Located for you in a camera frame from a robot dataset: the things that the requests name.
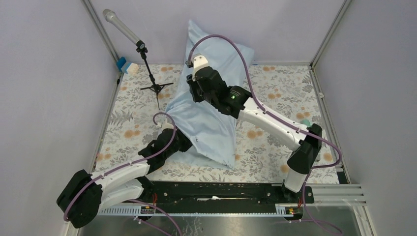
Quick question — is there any white slotted cable duct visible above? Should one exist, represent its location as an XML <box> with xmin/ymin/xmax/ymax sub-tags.
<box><xmin>97</xmin><ymin>204</ymin><xmax>294</xmax><ymax>218</ymax></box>

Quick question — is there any teal green cylindrical tool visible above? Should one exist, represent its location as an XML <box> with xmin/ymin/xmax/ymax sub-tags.
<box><xmin>300</xmin><ymin>119</ymin><xmax>312</xmax><ymax>127</ymax></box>

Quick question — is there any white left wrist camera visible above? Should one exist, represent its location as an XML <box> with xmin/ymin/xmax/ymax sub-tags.
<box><xmin>157</xmin><ymin>121</ymin><xmax>176</xmax><ymax>130</ymax></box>

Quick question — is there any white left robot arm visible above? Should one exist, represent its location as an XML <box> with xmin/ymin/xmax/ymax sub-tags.
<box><xmin>57</xmin><ymin>128</ymin><xmax>192</xmax><ymax>229</ymax></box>

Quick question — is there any light blue pillowcase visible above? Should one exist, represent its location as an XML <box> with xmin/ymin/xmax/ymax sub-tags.
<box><xmin>166</xmin><ymin>20</ymin><xmax>254</xmax><ymax>169</ymax></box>

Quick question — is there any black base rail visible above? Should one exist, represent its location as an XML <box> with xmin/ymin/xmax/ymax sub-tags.
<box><xmin>121</xmin><ymin>181</ymin><xmax>315</xmax><ymax>215</ymax></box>

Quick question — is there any black microphone tripod stand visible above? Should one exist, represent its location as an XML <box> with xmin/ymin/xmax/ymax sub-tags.
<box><xmin>136</xmin><ymin>44</ymin><xmax>174</xmax><ymax>110</ymax></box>

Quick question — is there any silver microphone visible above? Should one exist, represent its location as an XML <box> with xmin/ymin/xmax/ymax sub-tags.
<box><xmin>103</xmin><ymin>9</ymin><xmax>146</xmax><ymax>51</ymax></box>

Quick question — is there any floral patterned bed sheet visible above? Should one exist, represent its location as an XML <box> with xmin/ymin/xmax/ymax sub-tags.
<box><xmin>94</xmin><ymin>64</ymin><xmax>323</xmax><ymax>183</ymax></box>

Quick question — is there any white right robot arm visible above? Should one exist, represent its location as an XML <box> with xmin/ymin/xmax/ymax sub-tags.
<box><xmin>186</xmin><ymin>66</ymin><xmax>322</xmax><ymax>203</ymax></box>

